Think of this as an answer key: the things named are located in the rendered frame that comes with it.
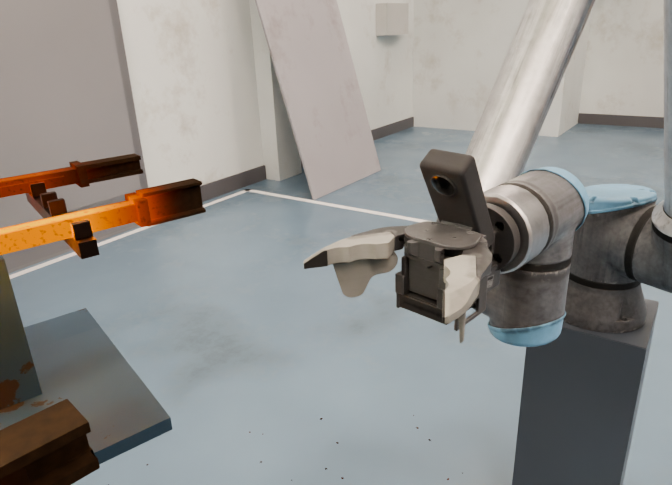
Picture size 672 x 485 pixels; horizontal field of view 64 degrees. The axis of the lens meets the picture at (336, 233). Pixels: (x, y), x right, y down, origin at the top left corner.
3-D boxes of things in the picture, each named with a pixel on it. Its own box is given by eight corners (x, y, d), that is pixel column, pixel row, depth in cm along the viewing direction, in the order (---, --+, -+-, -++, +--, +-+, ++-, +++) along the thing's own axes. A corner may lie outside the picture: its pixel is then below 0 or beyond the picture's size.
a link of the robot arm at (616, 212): (589, 248, 123) (600, 173, 116) (667, 273, 109) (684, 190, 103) (547, 265, 115) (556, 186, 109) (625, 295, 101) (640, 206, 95)
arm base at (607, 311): (560, 283, 129) (565, 244, 125) (650, 302, 118) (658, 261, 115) (538, 317, 114) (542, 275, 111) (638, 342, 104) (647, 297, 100)
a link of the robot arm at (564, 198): (589, 244, 67) (600, 166, 64) (545, 278, 59) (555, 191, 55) (518, 228, 73) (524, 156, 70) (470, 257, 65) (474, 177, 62)
